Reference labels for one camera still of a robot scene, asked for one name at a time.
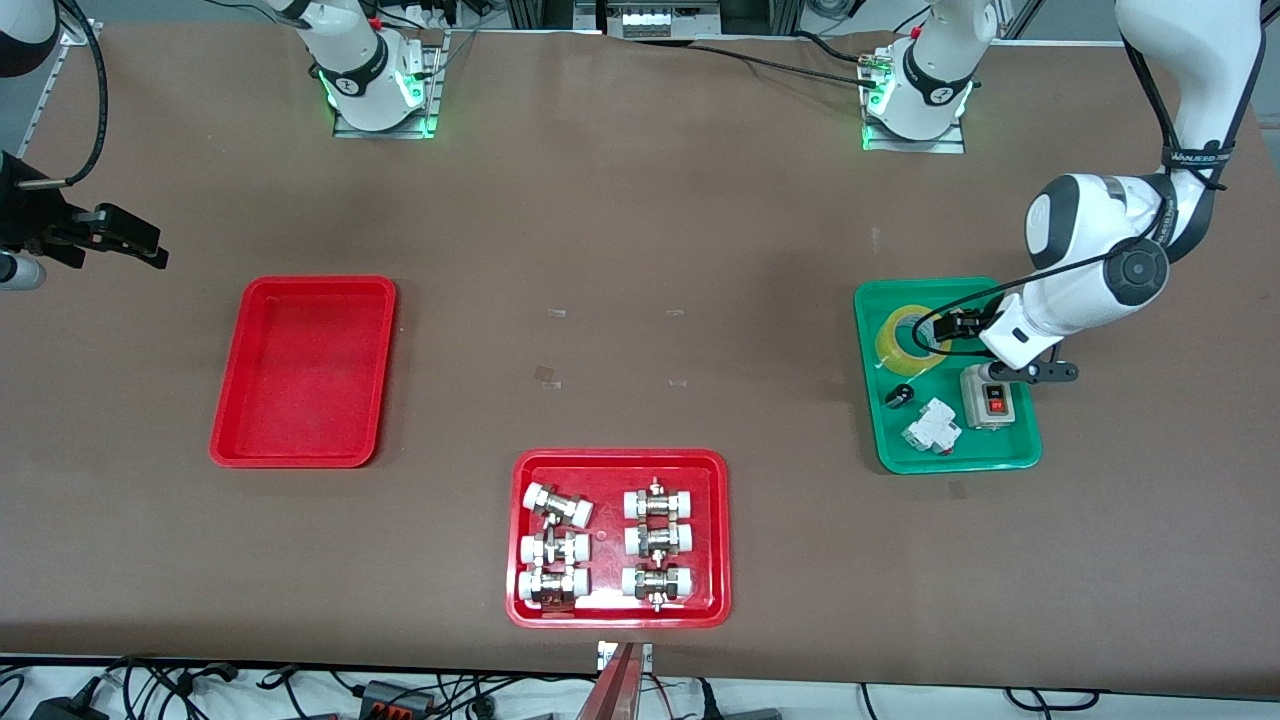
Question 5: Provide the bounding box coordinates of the red plastic fittings tray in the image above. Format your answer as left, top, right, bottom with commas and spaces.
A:
505, 448, 732, 630

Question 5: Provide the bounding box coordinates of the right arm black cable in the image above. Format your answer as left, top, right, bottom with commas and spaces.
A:
15, 0, 109, 191

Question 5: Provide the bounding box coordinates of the yellow packing tape roll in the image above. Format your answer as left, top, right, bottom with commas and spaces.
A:
875, 303, 956, 377

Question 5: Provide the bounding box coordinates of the silver metal bracket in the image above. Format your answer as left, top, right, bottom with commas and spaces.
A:
597, 640, 653, 673

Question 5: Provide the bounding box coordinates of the left arm black strap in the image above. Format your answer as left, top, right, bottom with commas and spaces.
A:
1162, 143, 1236, 191

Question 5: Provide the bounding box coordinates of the black base cable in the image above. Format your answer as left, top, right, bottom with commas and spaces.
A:
795, 28, 881, 63
688, 42, 886, 79

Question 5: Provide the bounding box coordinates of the black orange connector box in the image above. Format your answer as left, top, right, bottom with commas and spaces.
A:
358, 680, 438, 717

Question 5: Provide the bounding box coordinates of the white-capped brass pipe fitting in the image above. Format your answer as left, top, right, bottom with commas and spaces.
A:
620, 562, 695, 611
623, 480, 698, 521
517, 566, 591, 609
523, 482, 594, 528
623, 520, 695, 559
519, 530, 592, 567

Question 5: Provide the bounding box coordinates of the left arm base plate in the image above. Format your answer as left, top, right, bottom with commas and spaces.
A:
862, 45, 967, 154

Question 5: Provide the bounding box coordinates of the grey push-button switch box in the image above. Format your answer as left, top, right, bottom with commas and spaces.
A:
959, 363, 1026, 431

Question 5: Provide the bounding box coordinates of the black floor plug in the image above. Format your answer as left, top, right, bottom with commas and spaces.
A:
695, 678, 783, 720

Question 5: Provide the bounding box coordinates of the aluminium frame rail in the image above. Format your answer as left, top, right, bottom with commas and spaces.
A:
18, 18, 101, 151

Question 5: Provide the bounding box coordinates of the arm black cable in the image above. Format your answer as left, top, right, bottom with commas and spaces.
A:
15, 0, 109, 191
912, 30, 1236, 353

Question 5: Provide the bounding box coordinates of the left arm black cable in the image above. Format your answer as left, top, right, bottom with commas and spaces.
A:
912, 30, 1236, 353

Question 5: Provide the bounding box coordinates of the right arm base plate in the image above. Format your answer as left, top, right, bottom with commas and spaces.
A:
333, 30, 446, 139

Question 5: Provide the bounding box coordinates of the white circuit breaker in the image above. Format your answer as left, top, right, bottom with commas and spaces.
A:
900, 397, 964, 456

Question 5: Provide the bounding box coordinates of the green plastic tray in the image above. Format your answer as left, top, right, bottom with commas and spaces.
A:
853, 277, 1043, 475

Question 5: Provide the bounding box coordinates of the black power adapter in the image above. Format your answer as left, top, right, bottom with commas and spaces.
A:
28, 695, 109, 720

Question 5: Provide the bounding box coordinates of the reddish metal bar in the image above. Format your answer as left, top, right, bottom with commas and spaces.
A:
575, 643, 641, 720

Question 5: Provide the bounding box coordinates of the plain red plastic tray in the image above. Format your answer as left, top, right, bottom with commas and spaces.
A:
208, 275, 398, 469

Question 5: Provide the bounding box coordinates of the black cable with plug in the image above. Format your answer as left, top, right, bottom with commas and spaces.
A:
105, 655, 241, 706

